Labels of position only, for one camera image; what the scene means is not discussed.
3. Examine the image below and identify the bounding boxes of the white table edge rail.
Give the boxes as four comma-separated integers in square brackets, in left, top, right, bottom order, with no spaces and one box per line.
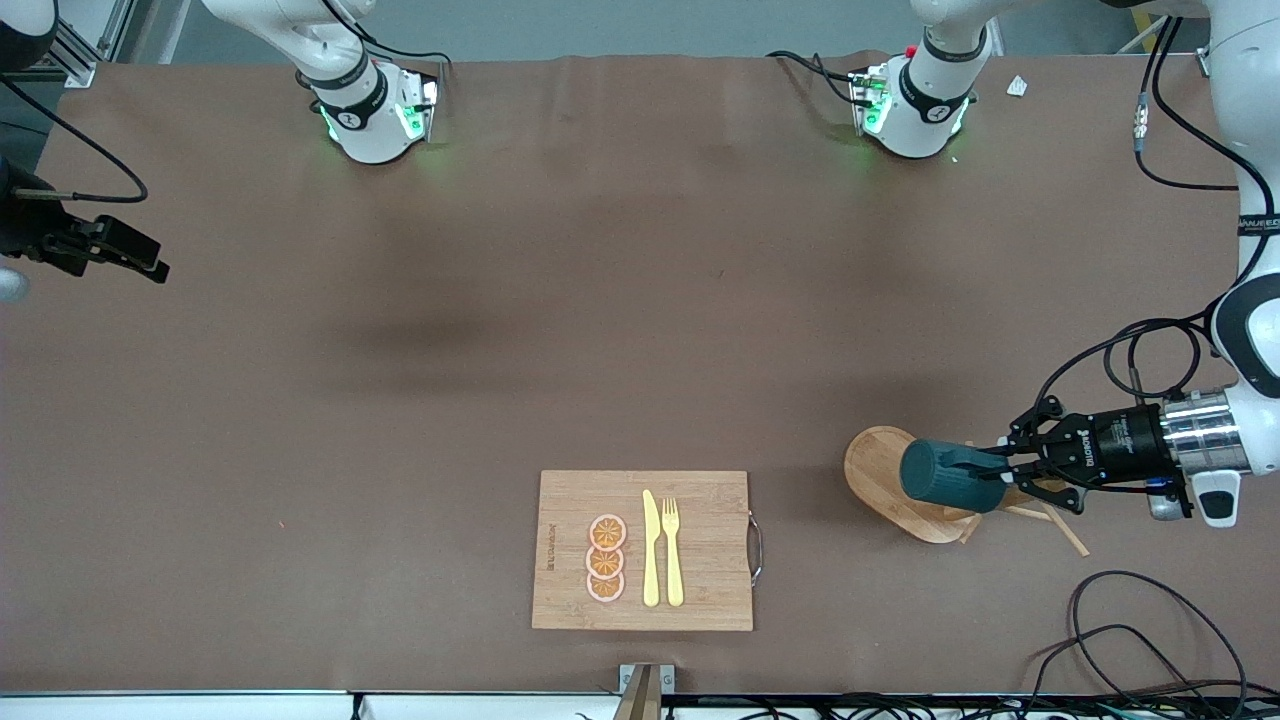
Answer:
[0,689,1280,720]

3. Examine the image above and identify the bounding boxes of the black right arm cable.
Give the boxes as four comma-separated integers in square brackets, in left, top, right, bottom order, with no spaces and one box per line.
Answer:
[0,72,150,204]

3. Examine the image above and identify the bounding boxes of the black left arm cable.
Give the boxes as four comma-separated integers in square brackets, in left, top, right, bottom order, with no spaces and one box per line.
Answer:
[1033,15,1246,421]

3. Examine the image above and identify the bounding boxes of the teal cup with yellow inside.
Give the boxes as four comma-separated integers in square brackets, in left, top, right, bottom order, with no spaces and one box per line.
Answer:
[899,437,1013,515]

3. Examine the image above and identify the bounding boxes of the yellow plastic fork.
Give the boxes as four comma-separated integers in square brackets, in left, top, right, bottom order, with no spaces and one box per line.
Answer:
[661,497,685,608]

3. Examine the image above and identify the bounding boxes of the bamboo cutting board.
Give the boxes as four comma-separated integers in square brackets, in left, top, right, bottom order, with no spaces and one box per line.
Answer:
[531,470,766,633]

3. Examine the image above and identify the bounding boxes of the wooden mug rack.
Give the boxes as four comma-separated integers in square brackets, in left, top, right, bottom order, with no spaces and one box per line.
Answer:
[843,425,1091,558]

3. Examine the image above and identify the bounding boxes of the metal bracket with brown post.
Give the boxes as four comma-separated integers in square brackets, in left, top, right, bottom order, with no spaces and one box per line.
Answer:
[610,663,677,720]

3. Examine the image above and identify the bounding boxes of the black looped cable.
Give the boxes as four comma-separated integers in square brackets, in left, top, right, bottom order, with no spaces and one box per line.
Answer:
[1022,624,1216,720]
[1068,570,1251,716]

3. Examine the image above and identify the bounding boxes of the black cable bundle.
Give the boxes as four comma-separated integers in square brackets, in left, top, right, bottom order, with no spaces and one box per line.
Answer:
[665,693,1280,720]

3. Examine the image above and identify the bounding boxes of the black base cable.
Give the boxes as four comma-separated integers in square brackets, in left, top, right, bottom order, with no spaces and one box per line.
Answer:
[766,48,869,106]
[320,0,453,67]

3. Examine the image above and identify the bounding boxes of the yellow plastic knife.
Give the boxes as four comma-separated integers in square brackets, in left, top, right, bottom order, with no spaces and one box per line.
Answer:
[642,489,662,608]

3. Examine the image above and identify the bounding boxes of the brown table cover mat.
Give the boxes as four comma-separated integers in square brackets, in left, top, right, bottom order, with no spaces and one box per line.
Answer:
[0,50,1280,698]

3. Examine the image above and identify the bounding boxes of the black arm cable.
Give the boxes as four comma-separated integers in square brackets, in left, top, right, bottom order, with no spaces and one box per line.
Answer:
[0,72,150,204]
[1033,15,1246,421]

